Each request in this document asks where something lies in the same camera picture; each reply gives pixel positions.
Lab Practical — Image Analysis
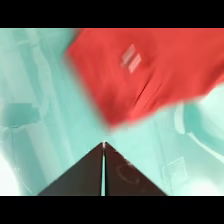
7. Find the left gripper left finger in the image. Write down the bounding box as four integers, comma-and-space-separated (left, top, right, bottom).
37, 141, 104, 197

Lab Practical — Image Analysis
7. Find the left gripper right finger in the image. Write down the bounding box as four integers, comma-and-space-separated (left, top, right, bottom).
103, 142, 168, 197

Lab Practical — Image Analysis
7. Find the red T-shirt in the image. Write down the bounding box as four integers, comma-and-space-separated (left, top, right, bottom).
65, 27, 224, 130

